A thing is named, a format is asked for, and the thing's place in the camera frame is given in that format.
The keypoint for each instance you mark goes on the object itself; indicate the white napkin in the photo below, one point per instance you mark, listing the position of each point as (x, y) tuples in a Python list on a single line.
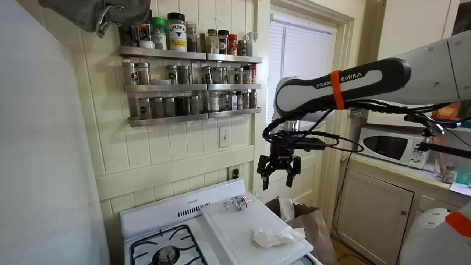
[(270, 237)]

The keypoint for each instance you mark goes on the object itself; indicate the white label spice jar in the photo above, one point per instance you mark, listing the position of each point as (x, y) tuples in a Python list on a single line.
[(214, 102)]

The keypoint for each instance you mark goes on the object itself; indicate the black burner grate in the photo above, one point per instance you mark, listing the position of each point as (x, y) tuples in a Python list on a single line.
[(147, 243)]

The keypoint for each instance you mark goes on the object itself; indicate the black camera mount rod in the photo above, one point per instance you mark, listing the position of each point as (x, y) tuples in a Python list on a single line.
[(442, 148)]

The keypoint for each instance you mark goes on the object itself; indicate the beige base cabinet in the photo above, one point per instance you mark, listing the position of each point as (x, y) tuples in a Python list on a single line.
[(373, 215)]

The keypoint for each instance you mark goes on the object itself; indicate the white wall switch plate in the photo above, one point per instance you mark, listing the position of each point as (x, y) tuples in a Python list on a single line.
[(224, 137)]

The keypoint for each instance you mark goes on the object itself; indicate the white upper cabinet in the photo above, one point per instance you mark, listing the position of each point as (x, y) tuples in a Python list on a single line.
[(417, 24)]

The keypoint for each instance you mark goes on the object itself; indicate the black wall outlet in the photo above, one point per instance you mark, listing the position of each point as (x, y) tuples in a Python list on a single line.
[(234, 173)]

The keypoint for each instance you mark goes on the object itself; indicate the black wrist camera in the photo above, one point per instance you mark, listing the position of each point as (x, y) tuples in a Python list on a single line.
[(311, 143)]

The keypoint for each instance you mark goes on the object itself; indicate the white window blind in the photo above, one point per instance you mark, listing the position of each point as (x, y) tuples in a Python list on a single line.
[(303, 53)]

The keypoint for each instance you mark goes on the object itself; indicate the white chopping board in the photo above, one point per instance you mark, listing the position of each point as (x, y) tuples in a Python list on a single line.
[(236, 230)]

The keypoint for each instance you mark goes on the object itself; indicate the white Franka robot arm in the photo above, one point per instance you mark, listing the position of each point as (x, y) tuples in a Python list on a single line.
[(303, 93)]

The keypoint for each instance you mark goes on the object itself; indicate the hanging steel pot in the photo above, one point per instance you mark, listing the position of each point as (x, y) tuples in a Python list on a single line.
[(89, 12)]

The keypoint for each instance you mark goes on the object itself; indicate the large white label jar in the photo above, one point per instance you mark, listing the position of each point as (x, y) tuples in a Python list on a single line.
[(177, 33)]

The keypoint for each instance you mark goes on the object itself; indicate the white refrigerator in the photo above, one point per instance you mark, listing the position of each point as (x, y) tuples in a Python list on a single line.
[(44, 156)]

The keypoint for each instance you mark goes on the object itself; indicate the dark spice jar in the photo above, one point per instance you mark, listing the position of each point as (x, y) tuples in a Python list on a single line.
[(192, 39), (128, 36)]

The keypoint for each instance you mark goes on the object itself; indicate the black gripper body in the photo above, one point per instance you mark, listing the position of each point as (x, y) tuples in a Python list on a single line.
[(280, 152)]

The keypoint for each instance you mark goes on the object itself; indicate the red white label jar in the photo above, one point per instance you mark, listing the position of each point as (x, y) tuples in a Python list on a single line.
[(146, 37)]

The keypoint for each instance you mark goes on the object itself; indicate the green lid spice jar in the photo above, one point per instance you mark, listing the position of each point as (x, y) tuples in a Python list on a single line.
[(159, 33)]

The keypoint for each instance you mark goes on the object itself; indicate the black lid spice jar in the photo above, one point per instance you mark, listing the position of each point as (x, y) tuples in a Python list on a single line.
[(224, 42)]

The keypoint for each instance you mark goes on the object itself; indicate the clear plastic wrapper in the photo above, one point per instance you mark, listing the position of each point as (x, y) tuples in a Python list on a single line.
[(237, 202)]

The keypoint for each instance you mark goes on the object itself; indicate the red spice jar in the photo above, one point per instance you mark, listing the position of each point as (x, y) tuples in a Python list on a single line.
[(233, 45)]

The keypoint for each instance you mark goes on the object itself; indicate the brown paper bag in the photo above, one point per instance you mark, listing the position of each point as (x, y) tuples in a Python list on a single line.
[(314, 230)]

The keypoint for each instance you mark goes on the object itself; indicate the steel spice shelf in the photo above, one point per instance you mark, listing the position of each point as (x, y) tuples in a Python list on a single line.
[(162, 89), (167, 120), (162, 53)]

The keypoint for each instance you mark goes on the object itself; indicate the glass spice jar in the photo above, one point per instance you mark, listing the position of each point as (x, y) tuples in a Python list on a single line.
[(206, 74), (212, 42), (225, 102), (252, 99), (218, 75), (242, 47), (143, 74), (243, 99), (130, 74), (156, 108), (169, 106), (237, 75), (183, 74), (250, 45), (246, 74), (196, 105), (144, 108)]

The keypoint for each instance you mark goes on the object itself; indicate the white gas stove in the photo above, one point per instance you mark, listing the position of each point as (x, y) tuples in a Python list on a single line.
[(156, 208)]

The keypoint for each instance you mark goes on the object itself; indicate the white microwave oven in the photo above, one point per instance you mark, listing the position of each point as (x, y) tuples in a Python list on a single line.
[(412, 152)]

